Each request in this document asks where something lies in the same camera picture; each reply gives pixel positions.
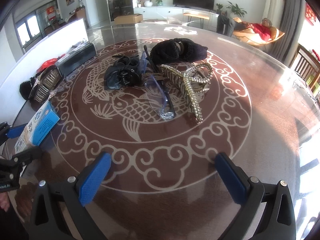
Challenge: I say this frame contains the small potted plant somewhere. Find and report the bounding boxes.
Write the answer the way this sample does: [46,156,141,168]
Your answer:
[216,3,223,15]

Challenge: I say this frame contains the clear blue-framed glasses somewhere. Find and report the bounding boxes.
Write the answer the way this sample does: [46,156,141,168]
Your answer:
[139,45,176,121]

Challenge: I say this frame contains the blue white medicine box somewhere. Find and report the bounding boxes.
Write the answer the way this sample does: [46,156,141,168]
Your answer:
[15,100,60,154]

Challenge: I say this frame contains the white round vase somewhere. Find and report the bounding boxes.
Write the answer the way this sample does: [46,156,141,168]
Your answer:
[144,1,153,7]

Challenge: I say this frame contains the wooden dining chair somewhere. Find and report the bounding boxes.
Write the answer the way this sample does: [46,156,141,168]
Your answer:
[290,44,319,95]

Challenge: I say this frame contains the orange lounge chair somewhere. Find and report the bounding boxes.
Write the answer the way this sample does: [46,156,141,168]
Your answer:
[233,27,285,46]

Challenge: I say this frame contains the white tv cabinet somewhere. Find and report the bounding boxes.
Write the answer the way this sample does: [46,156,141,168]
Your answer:
[133,6,219,31]

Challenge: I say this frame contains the grey curtain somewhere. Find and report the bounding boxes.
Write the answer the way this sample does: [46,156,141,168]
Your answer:
[269,0,306,66]

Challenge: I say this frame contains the pearl gold hair claw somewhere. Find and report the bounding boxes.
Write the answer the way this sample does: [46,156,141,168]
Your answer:
[160,63,214,124]

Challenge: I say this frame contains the person's left hand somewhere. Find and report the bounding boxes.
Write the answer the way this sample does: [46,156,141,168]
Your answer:
[0,192,10,212]

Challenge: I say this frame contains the black fuzzy item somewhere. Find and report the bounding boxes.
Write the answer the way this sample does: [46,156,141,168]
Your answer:
[19,77,38,101]

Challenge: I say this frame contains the red wall hanging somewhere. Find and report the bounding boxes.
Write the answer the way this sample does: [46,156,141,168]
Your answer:
[305,3,317,25]

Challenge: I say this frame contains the green potted plant right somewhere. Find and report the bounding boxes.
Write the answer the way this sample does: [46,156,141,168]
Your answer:
[227,1,247,17]

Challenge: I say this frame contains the white board panel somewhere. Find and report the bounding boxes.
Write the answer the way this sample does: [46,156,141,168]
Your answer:
[1,19,88,124]

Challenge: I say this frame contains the wooden bench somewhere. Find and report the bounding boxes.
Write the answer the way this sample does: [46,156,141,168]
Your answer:
[183,12,210,29]

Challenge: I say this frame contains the cardboard box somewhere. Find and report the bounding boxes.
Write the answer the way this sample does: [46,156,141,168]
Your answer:
[114,14,143,25]

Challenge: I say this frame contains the red packet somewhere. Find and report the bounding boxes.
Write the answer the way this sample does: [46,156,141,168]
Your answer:
[36,58,58,73]

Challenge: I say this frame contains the long black box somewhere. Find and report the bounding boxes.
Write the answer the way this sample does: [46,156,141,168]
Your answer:
[55,42,97,77]

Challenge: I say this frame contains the reclining person in red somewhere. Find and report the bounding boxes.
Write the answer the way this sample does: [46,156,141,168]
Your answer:
[216,15,272,41]

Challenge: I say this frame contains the black hair claw clip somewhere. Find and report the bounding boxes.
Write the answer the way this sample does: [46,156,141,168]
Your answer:
[104,55,141,90]

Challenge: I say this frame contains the black knitted hat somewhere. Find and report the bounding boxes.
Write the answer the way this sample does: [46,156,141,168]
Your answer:
[150,38,208,65]

